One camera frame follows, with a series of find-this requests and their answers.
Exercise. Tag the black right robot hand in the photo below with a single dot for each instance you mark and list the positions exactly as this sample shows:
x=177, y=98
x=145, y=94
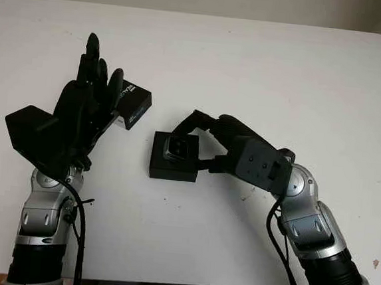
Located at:
x=231, y=129

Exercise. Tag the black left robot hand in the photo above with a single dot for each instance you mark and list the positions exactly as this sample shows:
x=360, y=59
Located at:
x=76, y=112

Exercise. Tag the small silver depth camera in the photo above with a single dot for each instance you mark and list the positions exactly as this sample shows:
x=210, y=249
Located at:
x=176, y=151

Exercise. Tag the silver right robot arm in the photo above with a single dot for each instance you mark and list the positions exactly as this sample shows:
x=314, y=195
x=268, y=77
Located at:
x=307, y=222

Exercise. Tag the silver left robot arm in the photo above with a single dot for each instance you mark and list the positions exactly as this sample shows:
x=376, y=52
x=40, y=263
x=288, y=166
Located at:
x=40, y=216

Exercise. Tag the black printed box lid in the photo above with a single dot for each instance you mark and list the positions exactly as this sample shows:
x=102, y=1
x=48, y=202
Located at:
x=137, y=101

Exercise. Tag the black box base with foam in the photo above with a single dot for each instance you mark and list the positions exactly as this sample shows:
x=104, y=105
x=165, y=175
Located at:
x=156, y=171

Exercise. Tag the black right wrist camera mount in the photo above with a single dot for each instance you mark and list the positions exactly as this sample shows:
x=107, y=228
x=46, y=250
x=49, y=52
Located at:
x=258, y=165

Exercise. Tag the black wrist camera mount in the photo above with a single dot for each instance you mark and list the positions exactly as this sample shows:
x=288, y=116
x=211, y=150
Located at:
x=25, y=128
x=258, y=165

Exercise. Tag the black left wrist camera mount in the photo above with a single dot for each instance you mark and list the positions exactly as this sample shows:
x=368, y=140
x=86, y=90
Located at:
x=25, y=128

